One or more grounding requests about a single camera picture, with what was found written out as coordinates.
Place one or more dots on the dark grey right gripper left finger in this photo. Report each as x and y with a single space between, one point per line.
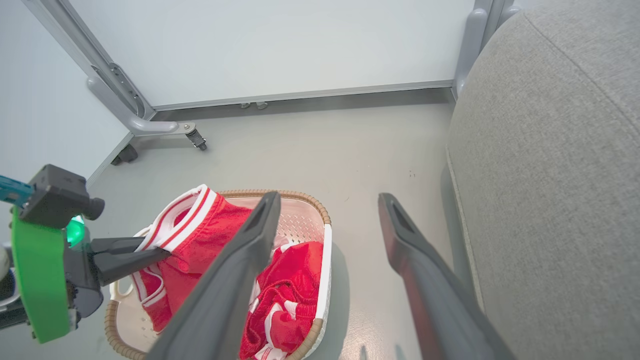
225 300

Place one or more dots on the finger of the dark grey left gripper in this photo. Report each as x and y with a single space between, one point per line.
130 262
117 244

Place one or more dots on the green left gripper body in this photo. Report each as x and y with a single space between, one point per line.
42 280

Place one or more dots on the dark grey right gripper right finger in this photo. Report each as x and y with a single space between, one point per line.
435 300

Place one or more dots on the red shorts with white waistband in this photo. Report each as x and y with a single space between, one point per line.
210 235

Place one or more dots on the red jersey with white trim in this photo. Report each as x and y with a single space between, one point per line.
295 280

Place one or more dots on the cream perforated laundry basket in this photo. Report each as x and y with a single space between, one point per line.
305 220

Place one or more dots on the black caster wheel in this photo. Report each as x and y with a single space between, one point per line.
125 155
197 140

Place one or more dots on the teal connector plug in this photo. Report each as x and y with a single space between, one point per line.
14 191

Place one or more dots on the grey fabric sofa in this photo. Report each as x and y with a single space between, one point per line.
550 175

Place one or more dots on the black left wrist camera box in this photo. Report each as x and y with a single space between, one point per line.
57 197

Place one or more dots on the grey partition post with leg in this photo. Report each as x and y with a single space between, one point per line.
107 75

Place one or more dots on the grey partition bottom rail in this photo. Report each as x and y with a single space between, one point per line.
300 95

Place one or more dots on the grey double partition post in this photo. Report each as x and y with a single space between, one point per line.
472 45

